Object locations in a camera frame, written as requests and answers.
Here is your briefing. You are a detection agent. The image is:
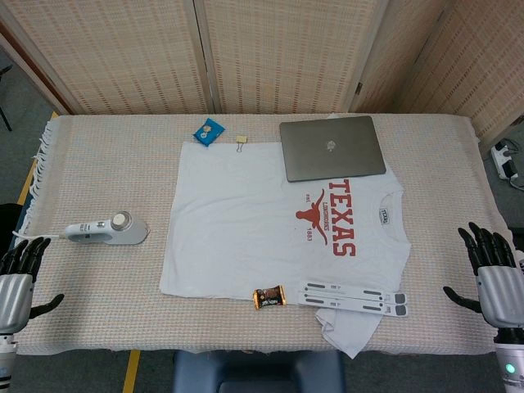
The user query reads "white handheld steam iron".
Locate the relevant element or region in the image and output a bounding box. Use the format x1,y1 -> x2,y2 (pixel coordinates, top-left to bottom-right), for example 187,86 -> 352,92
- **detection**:
64,211 -> 151,246

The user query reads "white Texas print t-shirt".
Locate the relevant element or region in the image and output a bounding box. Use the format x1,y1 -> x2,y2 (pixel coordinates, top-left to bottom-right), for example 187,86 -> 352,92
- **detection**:
158,113 -> 413,360

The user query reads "brown chocolate snack wrapper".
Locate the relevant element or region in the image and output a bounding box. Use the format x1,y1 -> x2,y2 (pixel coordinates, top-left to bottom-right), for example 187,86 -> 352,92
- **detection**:
252,285 -> 287,310

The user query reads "grey closed laptop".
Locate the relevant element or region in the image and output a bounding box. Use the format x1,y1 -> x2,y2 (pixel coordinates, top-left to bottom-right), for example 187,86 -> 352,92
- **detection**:
279,115 -> 388,183

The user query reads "dark clothed bystander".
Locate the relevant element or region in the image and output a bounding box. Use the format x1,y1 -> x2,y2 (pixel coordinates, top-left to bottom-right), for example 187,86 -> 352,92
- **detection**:
0,203 -> 25,249

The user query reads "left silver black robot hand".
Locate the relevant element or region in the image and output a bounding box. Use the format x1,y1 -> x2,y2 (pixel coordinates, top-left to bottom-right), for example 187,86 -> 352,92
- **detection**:
0,236 -> 66,335

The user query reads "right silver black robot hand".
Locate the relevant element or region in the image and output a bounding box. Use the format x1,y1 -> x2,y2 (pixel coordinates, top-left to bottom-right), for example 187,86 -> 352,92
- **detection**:
443,222 -> 524,329

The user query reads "black chair leg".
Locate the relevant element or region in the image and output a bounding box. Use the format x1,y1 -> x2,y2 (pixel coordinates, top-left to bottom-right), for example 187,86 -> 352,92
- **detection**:
0,65 -> 13,132

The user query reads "blue snack packet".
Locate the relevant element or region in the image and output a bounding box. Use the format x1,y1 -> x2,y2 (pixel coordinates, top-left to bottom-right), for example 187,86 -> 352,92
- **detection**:
192,117 -> 226,147

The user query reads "white folding laptop stand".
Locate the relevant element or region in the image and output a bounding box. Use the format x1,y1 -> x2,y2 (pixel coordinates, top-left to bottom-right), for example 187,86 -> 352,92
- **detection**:
297,280 -> 410,317

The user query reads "beige woven tablecloth with fringe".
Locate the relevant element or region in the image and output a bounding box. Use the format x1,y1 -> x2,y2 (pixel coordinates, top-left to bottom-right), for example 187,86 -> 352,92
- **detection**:
14,111 -> 519,358

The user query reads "woven folding screen panel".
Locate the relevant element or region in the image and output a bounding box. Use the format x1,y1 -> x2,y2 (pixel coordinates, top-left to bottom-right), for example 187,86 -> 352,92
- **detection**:
351,0 -> 524,142
0,0 -> 220,116
194,0 -> 390,115

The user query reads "white power strip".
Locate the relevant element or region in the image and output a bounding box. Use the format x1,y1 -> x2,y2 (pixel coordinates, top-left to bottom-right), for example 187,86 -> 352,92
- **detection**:
490,138 -> 524,181

